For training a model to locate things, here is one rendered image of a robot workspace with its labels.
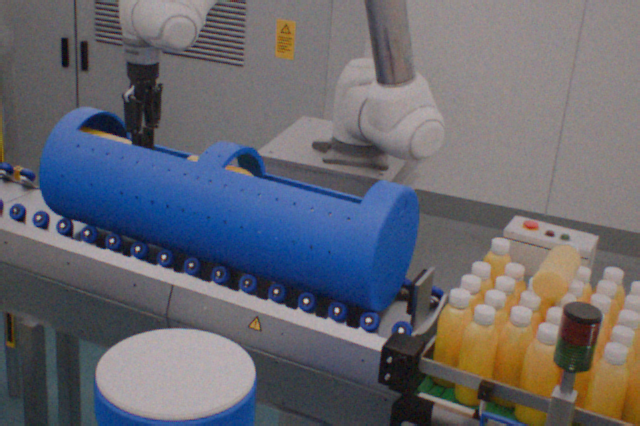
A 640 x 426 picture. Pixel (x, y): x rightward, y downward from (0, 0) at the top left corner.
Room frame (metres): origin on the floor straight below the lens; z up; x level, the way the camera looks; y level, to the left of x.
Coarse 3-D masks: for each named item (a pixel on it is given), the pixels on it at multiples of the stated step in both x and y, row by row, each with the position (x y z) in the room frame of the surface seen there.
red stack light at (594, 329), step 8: (560, 320) 1.34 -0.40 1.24; (568, 320) 1.33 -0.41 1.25; (560, 328) 1.34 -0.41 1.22; (568, 328) 1.32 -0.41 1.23; (576, 328) 1.31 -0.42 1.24; (584, 328) 1.31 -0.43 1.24; (592, 328) 1.31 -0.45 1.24; (600, 328) 1.33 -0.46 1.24; (560, 336) 1.33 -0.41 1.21; (568, 336) 1.32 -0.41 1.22; (576, 336) 1.31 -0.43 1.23; (584, 336) 1.31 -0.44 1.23; (592, 336) 1.32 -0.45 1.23; (576, 344) 1.31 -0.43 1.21; (584, 344) 1.31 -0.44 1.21; (592, 344) 1.32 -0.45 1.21
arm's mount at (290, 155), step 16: (288, 128) 2.67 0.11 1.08; (304, 128) 2.68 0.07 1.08; (320, 128) 2.69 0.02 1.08; (272, 144) 2.52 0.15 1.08; (288, 144) 2.53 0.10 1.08; (304, 144) 2.54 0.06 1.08; (272, 160) 2.41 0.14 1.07; (288, 160) 2.40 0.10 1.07; (304, 160) 2.41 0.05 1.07; (320, 160) 2.42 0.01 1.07; (400, 160) 2.48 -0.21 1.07; (288, 176) 2.40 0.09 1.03; (304, 176) 2.39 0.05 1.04; (320, 176) 2.37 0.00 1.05; (336, 176) 2.36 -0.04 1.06; (352, 176) 2.34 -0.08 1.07; (368, 176) 2.33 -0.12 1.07; (384, 176) 2.34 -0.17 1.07; (400, 176) 2.43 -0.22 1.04; (352, 192) 2.35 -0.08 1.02
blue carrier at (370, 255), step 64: (64, 128) 2.13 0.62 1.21; (64, 192) 2.05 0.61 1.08; (128, 192) 1.98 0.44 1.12; (192, 192) 1.93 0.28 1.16; (256, 192) 1.88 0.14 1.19; (320, 192) 2.08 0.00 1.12; (384, 192) 1.84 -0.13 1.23; (192, 256) 1.97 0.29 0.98; (256, 256) 1.84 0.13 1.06; (320, 256) 1.77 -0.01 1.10; (384, 256) 1.79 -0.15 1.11
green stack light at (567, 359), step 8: (560, 344) 1.33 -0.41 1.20; (568, 344) 1.32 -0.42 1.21; (560, 352) 1.33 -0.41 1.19; (568, 352) 1.32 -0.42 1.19; (576, 352) 1.31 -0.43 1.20; (584, 352) 1.31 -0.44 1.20; (592, 352) 1.32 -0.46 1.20; (560, 360) 1.32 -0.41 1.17; (568, 360) 1.32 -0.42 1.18; (576, 360) 1.31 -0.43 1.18; (584, 360) 1.31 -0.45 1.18; (592, 360) 1.33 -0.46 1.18; (568, 368) 1.31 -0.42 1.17; (576, 368) 1.31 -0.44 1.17; (584, 368) 1.31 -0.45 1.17
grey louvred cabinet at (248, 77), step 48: (48, 0) 3.80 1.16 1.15; (96, 0) 3.73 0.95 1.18; (240, 0) 3.54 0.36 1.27; (288, 0) 3.49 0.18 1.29; (336, 0) 3.50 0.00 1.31; (48, 48) 3.80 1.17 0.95; (96, 48) 3.74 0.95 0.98; (192, 48) 3.60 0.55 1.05; (240, 48) 3.55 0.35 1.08; (288, 48) 3.49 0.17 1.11; (336, 48) 3.55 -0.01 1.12; (48, 96) 3.81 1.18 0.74; (96, 96) 3.74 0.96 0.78; (192, 96) 3.61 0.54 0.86; (240, 96) 3.55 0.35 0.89; (288, 96) 3.49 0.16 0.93; (192, 144) 3.61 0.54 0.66; (240, 144) 3.54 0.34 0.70
